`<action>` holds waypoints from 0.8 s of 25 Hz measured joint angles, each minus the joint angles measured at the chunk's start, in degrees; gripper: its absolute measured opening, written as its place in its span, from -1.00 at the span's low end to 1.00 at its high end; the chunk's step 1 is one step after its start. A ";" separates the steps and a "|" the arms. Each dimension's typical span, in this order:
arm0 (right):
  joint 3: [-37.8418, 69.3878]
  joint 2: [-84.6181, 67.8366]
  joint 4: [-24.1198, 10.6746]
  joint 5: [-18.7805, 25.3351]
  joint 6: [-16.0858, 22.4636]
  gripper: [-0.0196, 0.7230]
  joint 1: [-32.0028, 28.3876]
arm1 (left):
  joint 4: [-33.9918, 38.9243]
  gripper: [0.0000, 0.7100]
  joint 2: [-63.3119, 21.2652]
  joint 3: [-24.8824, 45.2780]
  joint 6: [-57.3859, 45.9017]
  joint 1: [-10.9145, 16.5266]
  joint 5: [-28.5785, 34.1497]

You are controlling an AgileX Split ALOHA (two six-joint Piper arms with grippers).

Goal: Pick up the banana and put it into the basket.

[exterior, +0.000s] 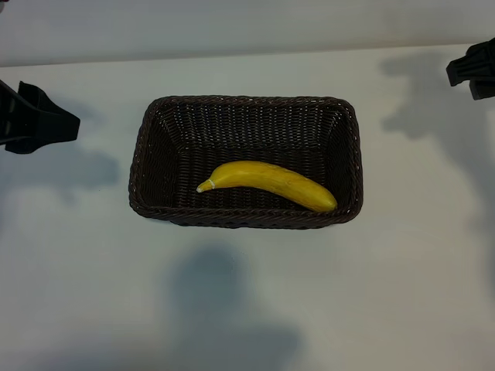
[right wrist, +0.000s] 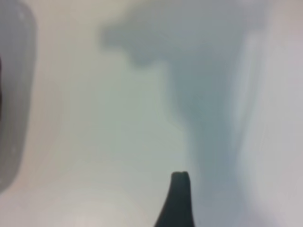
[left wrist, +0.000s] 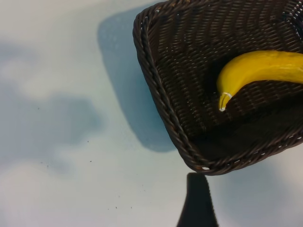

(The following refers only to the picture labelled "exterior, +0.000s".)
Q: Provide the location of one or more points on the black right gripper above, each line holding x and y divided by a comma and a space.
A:
475, 63

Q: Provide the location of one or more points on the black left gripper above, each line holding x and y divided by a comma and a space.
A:
50, 116

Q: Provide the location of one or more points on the yellow banana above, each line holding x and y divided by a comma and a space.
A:
270, 181

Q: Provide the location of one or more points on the dark brown wicker basket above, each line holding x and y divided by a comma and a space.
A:
247, 135

